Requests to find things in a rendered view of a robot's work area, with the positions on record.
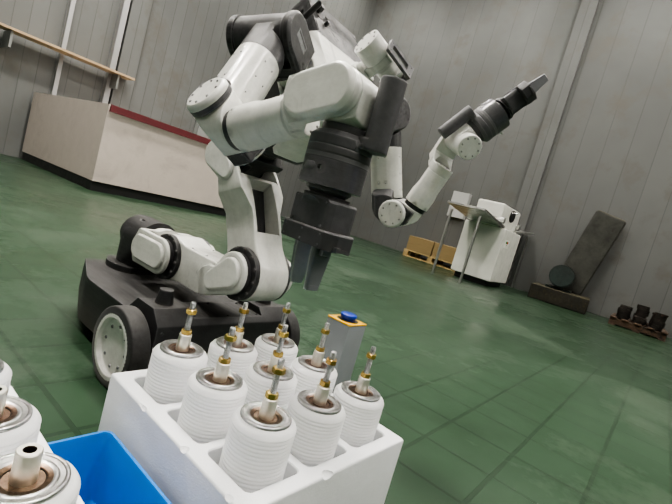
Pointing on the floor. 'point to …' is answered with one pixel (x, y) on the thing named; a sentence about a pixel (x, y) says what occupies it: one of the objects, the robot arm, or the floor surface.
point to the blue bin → (108, 470)
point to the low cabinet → (120, 153)
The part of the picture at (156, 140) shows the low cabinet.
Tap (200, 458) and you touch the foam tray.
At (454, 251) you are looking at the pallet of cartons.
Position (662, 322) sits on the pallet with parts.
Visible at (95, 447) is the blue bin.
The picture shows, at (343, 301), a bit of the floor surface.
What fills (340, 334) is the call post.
